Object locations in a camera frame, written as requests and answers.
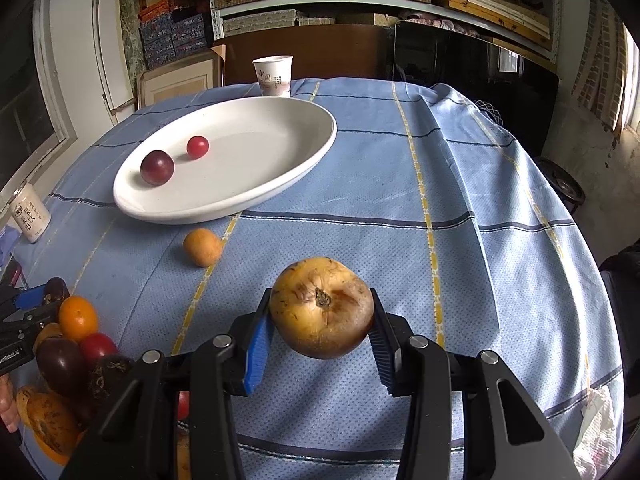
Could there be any white crumpled bag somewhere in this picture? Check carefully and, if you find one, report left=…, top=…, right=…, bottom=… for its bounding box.
left=575, top=385, right=626, bottom=471

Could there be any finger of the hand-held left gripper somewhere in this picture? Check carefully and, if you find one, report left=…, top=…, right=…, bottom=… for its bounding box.
left=0, top=282, right=51, bottom=312
left=0, top=304, right=63, bottom=342

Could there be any orange mandarin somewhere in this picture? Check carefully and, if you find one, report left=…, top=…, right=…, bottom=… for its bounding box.
left=32, top=322, right=63, bottom=348
left=58, top=296, right=99, bottom=341

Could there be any small orange loquat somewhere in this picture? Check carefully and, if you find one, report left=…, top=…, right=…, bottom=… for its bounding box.
left=182, top=228, right=223, bottom=267

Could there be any light wooden picture frame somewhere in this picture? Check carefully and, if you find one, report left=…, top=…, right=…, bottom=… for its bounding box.
left=136, top=52, right=226, bottom=108

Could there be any bright window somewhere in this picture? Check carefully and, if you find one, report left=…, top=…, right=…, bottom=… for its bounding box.
left=617, top=20, right=640, bottom=136

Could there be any pink cloth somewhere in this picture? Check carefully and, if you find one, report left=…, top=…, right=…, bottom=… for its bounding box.
left=400, top=10, right=481, bottom=36

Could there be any orange round fruit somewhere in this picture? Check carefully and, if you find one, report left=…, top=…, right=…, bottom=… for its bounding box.
left=176, top=432, right=193, bottom=480

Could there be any grey marbled panel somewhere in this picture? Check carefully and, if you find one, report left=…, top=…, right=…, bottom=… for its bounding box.
left=118, top=0, right=148, bottom=83

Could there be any white metal shelf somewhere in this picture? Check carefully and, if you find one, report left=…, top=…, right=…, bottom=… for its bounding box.
left=207, top=0, right=561, bottom=63

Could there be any blue checked tablecloth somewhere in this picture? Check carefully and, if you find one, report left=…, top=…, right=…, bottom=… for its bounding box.
left=10, top=77, right=626, bottom=480

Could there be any stack of blue patterned boxes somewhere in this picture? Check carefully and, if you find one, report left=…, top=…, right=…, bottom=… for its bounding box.
left=137, top=0, right=208, bottom=68

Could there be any cream beverage can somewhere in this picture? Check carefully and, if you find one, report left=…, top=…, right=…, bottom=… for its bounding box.
left=10, top=183, right=52, bottom=244

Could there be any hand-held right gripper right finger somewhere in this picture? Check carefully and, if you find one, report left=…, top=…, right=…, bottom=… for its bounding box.
left=367, top=287, right=583, bottom=480

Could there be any person's left hand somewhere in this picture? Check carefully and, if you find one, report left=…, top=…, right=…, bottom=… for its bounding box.
left=0, top=377, right=21, bottom=433

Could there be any yellow-brown spotted round fruit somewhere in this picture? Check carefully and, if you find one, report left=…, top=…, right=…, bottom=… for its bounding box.
left=269, top=256, right=376, bottom=359

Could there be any white oval plate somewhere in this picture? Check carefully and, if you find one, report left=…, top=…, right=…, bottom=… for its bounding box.
left=113, top=96, right=338, bottom=225

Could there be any dark red plum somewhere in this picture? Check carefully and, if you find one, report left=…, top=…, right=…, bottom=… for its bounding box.
left=140, top=150, right=175, bottom=187

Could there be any dark framed window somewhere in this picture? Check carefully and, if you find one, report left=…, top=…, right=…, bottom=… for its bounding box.
left=0, top=0, right=78, bottom=201

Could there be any white paper cup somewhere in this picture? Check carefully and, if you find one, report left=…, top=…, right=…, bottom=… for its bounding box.
left=252, top=55, right=293, bottom=98

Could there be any dark brown passion fruit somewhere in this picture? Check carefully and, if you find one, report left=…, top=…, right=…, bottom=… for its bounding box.
left=44, top=277, right=71, bottom=306

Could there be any wire mesh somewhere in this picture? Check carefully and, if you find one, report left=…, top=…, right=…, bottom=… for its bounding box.
left=472, top=97, right=503, bottom=126

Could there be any black flat screen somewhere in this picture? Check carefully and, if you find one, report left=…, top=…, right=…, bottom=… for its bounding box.
left=392, top=20, right=560, bottom=156

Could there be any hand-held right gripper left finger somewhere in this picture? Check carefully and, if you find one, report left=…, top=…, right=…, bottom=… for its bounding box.
left=60, top=287, right=276, bottom=480

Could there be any white trim strip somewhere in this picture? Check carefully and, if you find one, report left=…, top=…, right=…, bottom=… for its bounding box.
left=91, top=0, right=138, bottom=126

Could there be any dark purple round fruit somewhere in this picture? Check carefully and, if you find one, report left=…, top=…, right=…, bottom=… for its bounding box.
left=37, top=337, right=91, bottom=398

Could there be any brown wooden board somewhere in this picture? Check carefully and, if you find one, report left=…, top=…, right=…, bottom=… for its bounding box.
left=212, top=25, right=396, bottom=86

